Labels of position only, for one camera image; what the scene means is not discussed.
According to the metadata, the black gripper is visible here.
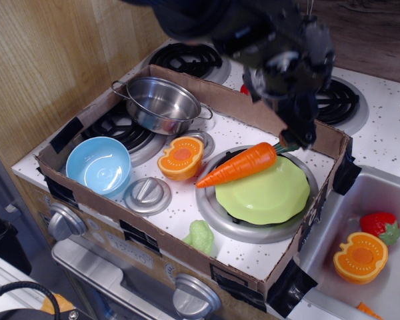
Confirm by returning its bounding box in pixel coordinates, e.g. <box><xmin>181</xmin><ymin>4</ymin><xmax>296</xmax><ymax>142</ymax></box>
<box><xmin>213</xmin><ymin>1</ymin><xmax>335</xmax><ymax>149</ymax></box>

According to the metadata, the orange toy carrot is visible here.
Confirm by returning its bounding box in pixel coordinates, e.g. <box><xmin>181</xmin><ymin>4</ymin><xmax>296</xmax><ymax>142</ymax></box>
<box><xmin>196</xmin><ymin>142</ymin><xmax>285</xmax><ymax>189</ymax></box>

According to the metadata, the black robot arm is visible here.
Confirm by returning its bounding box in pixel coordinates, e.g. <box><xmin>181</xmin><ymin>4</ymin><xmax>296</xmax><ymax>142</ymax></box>
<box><xmin>146</xmin><ymin>1</ymin><xmax>335</xmax><ymax>149</ymax></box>

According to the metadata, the light green plate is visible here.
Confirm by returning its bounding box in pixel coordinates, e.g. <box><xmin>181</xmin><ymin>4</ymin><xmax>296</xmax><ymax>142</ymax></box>
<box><xmin>215</xmin><ymin>156</ymin><xmax>311</xmax><ymax>225</ymax></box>

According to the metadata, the black burner back right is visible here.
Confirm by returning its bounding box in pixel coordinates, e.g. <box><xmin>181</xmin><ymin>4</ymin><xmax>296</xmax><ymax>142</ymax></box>
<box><xmin>316</xmin><ymin>79</ymin><xmax>359</xmax><ymax>125</ymax></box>

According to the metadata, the silver stovetop knob middle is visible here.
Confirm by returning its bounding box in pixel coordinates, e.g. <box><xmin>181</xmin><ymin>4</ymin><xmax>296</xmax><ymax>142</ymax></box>
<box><xmin>183</xmin><ymin>130</ymin><xmax>215</xmax><ymax>159</ymax></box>

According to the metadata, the silver stovetop knob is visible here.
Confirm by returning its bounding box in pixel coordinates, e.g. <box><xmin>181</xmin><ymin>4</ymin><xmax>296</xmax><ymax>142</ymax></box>
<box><xmin>183</xmin><ymin>130</ymin><xmax>215</xmax><ymax>159</ymax></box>
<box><xmin>123</xmin><ymin>177</ymin><xmax>172</xmax><ymax>216</ymax></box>

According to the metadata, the silver sink basin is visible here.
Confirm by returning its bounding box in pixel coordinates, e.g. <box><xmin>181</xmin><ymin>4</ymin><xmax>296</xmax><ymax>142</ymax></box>
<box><xmin>290</xmin><ymin>166</ymin><xmax>400</xmax><ymax>319</ymax></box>

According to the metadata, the black burner back left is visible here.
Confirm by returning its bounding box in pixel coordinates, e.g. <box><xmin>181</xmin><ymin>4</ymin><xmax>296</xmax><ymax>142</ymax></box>
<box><xmin>147</xmin><ymin>43</ymin><xmax>223</xmax><ymax>77</ymax></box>

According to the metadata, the orange half on stove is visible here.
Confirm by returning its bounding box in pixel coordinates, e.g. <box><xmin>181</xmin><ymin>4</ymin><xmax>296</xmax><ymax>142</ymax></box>
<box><xmin>157</xmin><ymin>136</ymin><xmax>204</xmax><ymax>181</ymax></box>

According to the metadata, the red strawberry in sink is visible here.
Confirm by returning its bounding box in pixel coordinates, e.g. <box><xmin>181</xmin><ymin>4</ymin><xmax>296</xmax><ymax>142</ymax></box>
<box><xmin>359</xmin><ymin>212</ymin><xmax>400</xmax><ymax>246</ymax></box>

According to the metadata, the small steel pot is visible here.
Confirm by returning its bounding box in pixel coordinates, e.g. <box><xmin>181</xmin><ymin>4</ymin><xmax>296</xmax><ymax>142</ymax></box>
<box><xmin>111</xmin><ymin>77</ymin><xmax>213</xmax><ymax>135</ymax></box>

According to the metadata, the light green toy vegetable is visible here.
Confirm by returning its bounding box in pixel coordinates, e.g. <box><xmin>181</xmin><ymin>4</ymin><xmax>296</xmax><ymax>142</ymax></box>
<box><xmin>183</xmin><ymin>220</ymin><xmax>215</xmax><ymax>255</ymax></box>

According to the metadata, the orange half in sink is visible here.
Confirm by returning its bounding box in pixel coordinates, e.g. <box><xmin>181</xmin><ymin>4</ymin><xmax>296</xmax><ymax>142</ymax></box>
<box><xmin>333</xmin><ymin>232</ymin><xmax>389</xmax><ymax>285</ymax></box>

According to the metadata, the silver stovetop knob front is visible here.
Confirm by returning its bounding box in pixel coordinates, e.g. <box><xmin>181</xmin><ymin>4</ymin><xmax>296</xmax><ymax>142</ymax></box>
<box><xmin>123</xmin><ymin>177</ymin><xmax>172</xmax><ymax>216</ymax></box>

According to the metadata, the black burner front left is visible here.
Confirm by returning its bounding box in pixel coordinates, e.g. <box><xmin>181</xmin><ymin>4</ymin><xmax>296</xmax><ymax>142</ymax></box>
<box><xmin>81</xmin><ymin>101</ymin><xmax>155</xmax><ymax>153</ymax></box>

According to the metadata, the orange piece in sink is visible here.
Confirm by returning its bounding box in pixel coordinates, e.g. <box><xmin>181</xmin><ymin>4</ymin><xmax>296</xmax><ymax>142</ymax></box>
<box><xmin>357</xmin><ymin>302</ymin><xmax>383</xmax><ymax>320</ymax></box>

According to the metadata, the light blue bowl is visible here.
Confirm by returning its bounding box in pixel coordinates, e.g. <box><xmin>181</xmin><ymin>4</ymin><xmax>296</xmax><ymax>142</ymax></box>
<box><xmin>65</xmin><ymin>137</ymin><xmax>132</xmax><ymax>198</ymax></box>

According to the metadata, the silver oven knob right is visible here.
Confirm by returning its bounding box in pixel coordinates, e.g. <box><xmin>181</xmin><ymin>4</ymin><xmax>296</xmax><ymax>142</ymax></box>
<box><xmin>173</xmin><ymin>273</ymin><xmax>221</xmax><ymax>319</ymax></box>

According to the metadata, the silver oven knob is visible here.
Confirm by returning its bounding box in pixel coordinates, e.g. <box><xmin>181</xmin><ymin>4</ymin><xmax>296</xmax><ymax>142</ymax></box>
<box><xmin>173</xmin><ymin>273</ymin><xmax>221</xmax><ymax>319</ymax></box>
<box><xmin>47</xmin><ymin>203</ymin><xmax>87</xmax><ymax>241</ymax></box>

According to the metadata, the brown cardboard fence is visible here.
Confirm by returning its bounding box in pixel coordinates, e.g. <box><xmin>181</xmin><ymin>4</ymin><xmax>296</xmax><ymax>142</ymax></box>
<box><xmin>35</xmin><ymin>63</ymin><xmax>363</xmax><ymax>318</ymax></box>

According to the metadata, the silver oven knob left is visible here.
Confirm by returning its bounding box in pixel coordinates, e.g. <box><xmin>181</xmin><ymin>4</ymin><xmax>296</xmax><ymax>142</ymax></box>
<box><xmin>47</xmin><ymin>203</ymin><xmax>87</xmax><ymax>241</ymax></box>

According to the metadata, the orange object bottom left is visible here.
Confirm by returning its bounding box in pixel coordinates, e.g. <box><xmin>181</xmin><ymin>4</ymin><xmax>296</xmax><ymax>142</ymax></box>
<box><xmin>40</xmin><ymin>294</ymin><xmax>74</xmax><ymax>315</ymax></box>

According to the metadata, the silver oven door handle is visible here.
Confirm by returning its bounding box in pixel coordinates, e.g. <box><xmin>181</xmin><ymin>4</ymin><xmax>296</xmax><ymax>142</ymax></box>
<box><xmin>52</xmin><ymin>239</ymin><xmax>172</xmax><ymax>319</ymax></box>

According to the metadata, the black cable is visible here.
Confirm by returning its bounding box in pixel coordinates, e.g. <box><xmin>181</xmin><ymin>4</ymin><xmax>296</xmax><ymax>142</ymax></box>
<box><xmin>0</xmin><ymin>281</ymin><xmax>61</xmax><ymax>320</ymax></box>

